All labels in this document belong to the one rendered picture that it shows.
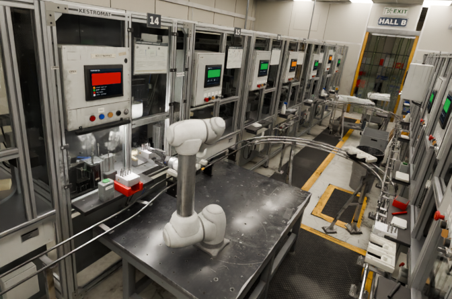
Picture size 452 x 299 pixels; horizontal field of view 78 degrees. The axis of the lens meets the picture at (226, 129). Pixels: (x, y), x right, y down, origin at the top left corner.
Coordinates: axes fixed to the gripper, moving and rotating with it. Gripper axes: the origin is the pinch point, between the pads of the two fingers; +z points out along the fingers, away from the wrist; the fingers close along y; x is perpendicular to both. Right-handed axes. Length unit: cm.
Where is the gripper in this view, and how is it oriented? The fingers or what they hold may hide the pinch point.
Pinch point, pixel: (151, 154)
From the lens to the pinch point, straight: 225.2
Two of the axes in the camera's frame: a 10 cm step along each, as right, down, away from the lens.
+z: -8.4, -2.6, 4.7
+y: 1.1, -9.4, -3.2
